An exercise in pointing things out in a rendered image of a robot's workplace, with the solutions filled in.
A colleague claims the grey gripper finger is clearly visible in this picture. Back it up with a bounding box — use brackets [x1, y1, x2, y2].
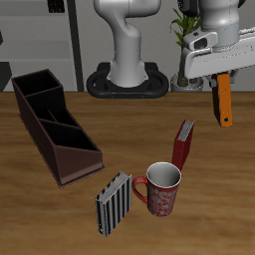
[206, 74, 219, 90]
[229, 70, 240, 85]

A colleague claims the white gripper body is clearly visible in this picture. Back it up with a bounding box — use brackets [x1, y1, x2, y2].
[182, 27, 255, 81]

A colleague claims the orange book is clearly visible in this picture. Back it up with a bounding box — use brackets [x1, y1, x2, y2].
[212, 72, 234, 128]

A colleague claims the red book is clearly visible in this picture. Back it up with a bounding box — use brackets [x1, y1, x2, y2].
[170, 119, 196, 172]

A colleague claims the black white striped book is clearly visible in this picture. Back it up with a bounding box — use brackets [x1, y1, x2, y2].
[95, 169, 133, 238]

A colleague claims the dark brown desk caddy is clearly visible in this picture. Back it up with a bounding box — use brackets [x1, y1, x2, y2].
[11, 68, 106, 189]

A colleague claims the green pot plant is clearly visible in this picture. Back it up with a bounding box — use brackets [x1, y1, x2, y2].
[169, 6, 204, 94]

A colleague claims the red patterned mug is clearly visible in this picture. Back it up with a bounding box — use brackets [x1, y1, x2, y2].
[131, 161, 183, 218]

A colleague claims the grey shelf unit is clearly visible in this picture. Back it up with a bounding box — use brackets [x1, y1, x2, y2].
[0, 0, 85, 93]

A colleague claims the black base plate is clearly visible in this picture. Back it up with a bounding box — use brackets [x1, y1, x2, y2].
[86, 61, 170, 100]

